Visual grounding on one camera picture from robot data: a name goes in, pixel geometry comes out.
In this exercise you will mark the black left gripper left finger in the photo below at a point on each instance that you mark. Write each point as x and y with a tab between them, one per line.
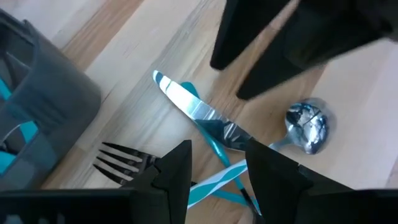
177	174

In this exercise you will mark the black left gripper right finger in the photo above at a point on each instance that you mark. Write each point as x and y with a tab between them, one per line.
273	180

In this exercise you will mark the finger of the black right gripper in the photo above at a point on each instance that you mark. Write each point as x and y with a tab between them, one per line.
280	68
242	31

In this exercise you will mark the dark grey plastic bin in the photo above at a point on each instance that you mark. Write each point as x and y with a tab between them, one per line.
62	93

